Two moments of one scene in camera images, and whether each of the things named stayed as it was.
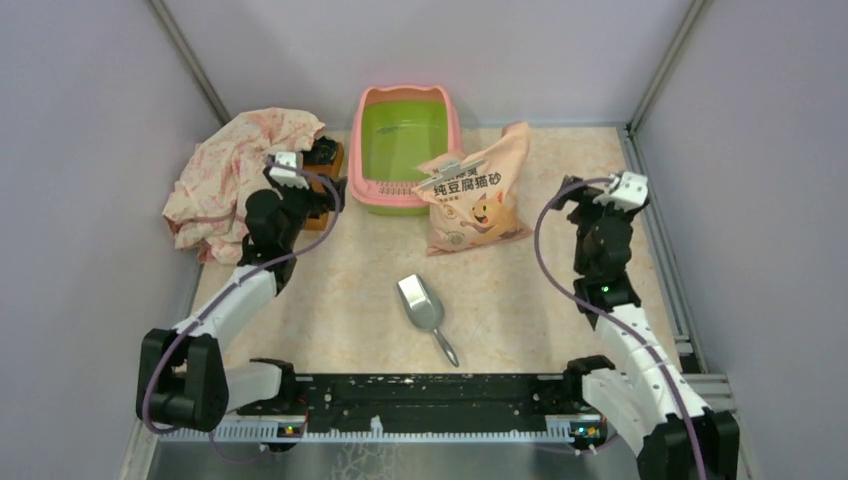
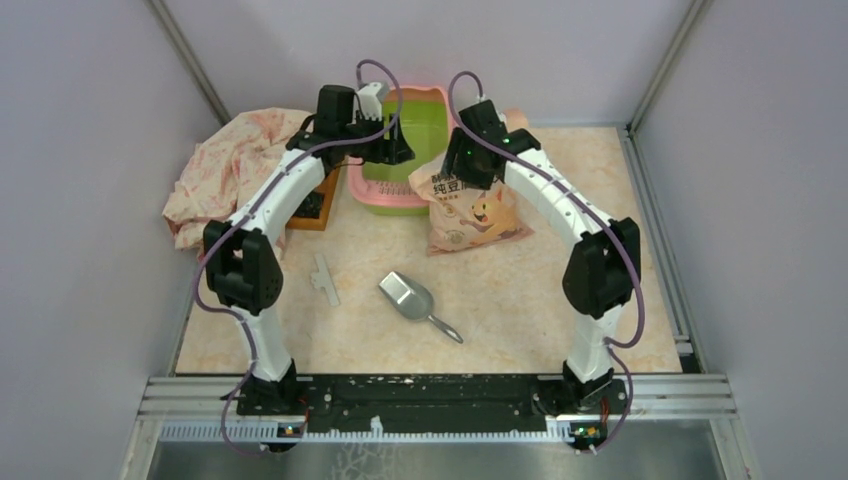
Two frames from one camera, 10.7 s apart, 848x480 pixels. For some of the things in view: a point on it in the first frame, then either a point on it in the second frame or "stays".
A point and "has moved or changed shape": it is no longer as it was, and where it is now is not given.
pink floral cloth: x=206 y=208 stays
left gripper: x=331 y=201 to x=394 y=150
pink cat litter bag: x=474 y=195 stays
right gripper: x=573 y=190 to x=452 y=162
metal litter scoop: x=423 y=308 has moved or changed shape
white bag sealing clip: x=450 y=168 has moved or changed shape
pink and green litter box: x=394 y=131 stays
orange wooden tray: x=319 y=221 stays
